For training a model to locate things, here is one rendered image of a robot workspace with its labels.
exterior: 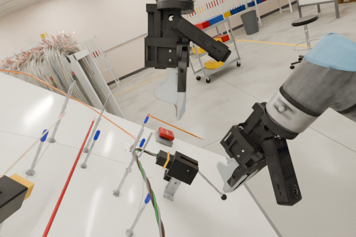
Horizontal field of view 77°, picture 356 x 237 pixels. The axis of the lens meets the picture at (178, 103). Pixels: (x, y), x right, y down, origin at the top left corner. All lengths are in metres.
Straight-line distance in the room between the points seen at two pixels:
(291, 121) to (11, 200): 0.38
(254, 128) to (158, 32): 0.25
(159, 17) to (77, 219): 0.36
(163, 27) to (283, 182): 0.34
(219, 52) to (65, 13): 8.39
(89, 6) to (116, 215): 8.31
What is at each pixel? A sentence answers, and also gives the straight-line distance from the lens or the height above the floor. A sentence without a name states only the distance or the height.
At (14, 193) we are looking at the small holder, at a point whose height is 1.33.
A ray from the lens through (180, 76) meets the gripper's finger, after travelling 0.39.
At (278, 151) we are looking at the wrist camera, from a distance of 0.43.
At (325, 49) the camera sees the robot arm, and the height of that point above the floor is 1.31.
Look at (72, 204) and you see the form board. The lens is 0.42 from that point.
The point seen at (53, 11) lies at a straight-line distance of 8.82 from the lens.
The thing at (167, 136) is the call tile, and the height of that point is 1.10.
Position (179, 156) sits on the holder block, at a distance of 0.49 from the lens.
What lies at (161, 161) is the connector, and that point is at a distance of 0.48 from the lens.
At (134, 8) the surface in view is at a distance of 8.49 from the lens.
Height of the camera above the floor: 1.43
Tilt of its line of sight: 21 degrees down
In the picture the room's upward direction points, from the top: 23 degrees counter-clockwise
